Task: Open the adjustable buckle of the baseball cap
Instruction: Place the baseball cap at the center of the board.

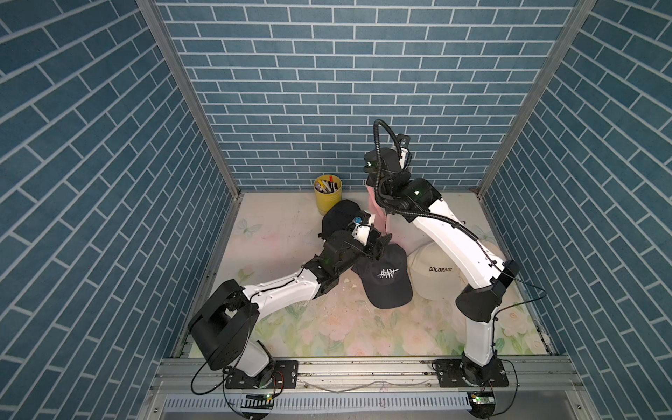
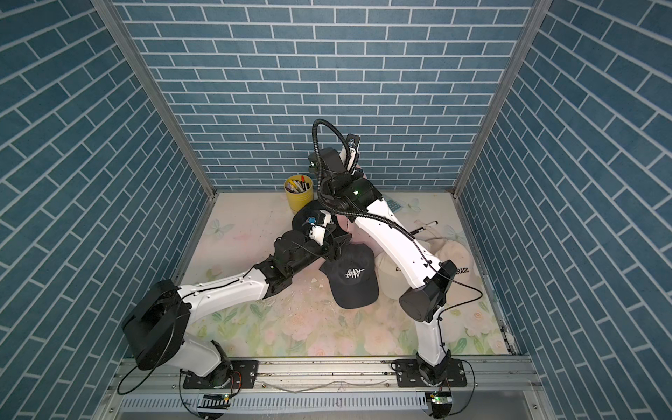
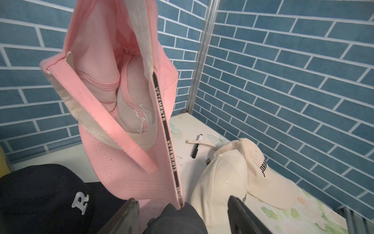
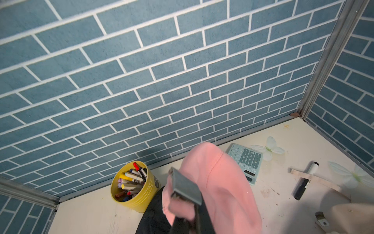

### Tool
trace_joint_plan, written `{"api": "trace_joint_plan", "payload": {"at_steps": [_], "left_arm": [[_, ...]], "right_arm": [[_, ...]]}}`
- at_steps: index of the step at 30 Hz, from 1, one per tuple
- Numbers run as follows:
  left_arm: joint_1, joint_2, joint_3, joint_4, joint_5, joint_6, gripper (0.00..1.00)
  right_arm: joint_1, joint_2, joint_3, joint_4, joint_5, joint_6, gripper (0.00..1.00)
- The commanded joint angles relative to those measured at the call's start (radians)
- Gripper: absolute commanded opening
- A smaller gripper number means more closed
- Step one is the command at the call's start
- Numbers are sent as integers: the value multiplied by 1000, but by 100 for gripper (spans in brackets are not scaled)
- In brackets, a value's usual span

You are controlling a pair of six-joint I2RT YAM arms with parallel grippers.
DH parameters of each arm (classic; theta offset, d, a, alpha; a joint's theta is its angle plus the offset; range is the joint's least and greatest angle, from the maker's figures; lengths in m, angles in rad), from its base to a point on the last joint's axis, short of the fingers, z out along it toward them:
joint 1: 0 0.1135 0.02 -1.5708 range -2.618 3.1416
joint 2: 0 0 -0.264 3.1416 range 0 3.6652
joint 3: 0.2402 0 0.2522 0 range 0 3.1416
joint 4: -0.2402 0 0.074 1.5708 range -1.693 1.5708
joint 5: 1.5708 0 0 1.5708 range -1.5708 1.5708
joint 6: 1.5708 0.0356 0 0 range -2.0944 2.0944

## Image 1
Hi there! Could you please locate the pink baseball cap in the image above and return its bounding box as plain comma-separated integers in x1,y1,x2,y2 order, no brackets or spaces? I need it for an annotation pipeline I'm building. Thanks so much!
367,185,396,235

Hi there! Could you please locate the black cap front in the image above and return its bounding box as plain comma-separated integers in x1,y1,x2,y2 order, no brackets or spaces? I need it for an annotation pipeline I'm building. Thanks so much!
352,244,413,310

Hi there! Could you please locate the black cap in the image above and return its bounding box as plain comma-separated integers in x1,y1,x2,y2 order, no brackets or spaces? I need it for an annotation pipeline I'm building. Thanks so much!
352,244,413,310
318,199,375,240

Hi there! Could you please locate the beige Colorado cap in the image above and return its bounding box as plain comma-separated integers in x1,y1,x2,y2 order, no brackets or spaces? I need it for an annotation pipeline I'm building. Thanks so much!
408,243,468,301

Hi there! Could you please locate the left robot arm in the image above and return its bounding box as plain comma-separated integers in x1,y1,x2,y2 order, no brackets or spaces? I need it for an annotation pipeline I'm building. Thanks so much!
188,227,392,377

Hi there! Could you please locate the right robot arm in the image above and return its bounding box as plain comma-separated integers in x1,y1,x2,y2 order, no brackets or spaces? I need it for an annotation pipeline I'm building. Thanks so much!
364,148,519,386

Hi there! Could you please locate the black cap rear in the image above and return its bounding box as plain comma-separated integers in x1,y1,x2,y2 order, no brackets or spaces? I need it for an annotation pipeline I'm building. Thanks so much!
318,199,375,240

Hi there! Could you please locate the yellow pen cup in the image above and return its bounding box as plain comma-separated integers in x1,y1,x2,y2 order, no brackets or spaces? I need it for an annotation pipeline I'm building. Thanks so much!
313,174,342,215

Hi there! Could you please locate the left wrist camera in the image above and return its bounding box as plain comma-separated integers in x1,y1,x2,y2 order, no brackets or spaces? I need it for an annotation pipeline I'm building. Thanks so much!
351,210,376,246

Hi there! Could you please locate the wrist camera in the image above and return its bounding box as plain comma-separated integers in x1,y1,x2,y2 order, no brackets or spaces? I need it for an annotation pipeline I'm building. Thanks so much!
394,134,412,171
351,210,376,246

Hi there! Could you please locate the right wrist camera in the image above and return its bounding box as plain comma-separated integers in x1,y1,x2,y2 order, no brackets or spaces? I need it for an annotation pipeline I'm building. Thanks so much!
394,134,412,171

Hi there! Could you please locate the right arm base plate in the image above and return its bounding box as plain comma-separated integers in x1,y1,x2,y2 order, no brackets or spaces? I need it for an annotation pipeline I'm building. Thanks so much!
430,356,509,388

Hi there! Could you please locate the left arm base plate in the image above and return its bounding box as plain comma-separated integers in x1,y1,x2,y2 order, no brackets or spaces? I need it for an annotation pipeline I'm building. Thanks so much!
226,359,299,391

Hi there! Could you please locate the aluminium front rail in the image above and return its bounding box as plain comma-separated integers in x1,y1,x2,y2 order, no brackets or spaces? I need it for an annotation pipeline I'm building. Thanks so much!
139,355,599,419

